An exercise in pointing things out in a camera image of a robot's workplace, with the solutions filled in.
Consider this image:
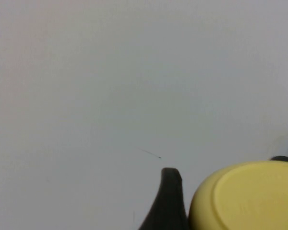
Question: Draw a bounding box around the yellow plastic cup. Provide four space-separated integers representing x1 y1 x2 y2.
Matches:
187 160 288 230

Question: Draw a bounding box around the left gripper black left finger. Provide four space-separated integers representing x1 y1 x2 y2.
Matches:
138 167 188 230

